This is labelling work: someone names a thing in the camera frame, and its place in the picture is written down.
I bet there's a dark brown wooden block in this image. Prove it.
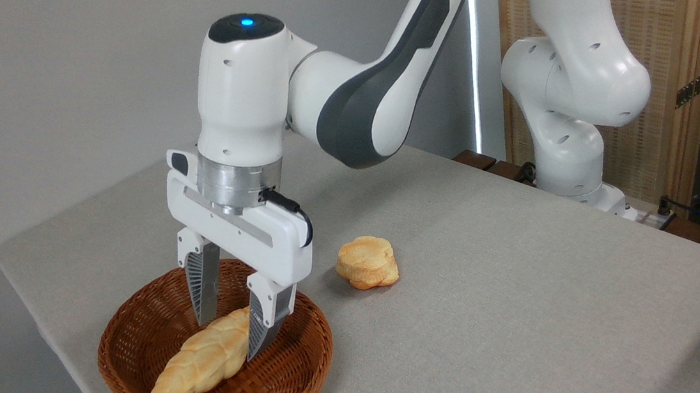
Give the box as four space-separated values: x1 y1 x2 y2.
486 157 539 191
452 146 498 174

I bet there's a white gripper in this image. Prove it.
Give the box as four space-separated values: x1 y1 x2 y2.
162 137 326 368

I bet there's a black power plug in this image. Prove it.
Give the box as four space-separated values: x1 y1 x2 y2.
654 194 678 220

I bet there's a brown wicker basket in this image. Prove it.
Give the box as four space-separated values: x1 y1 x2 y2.
89 249 339 393

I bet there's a long braided bread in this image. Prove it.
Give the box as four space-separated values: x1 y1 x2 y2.
141 306 259 393

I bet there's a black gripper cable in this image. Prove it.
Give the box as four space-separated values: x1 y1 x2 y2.
258 184 316 252

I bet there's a round flat bread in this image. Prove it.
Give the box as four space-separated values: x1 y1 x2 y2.
333 233 401 293

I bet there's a brass screen hinge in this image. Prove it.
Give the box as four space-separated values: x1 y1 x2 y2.
672 70 700 109

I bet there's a wooden rattan folding screen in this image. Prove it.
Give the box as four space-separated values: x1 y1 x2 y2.
492 0 700 220

